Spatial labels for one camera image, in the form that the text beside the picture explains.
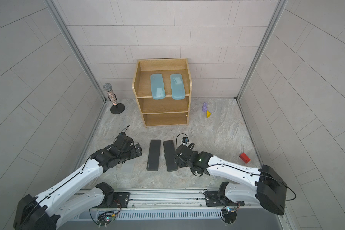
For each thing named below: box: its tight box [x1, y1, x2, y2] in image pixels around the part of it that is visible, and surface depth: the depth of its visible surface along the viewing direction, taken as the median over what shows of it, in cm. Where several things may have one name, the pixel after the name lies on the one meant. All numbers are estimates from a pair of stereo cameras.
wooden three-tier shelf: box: [131, 58, 193, 128], surface depth 89 cm
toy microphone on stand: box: [103, 82, 126, 115], surface depth 98 cm
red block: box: [239, 152, 252, 164], surface depth 86 cm
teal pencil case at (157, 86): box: [150, 73, 166, 100], surface depth 81 cm
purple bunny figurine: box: [202, 101, 208, 112], surface depth 109 cm
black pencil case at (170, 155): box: [162, 139, 179, 173], surface depth 90 cm
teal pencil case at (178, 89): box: [170, 73, 186, 101], surface depth 82 cm
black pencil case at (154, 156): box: [146, 139, 161, 172], surface depth 86 cm
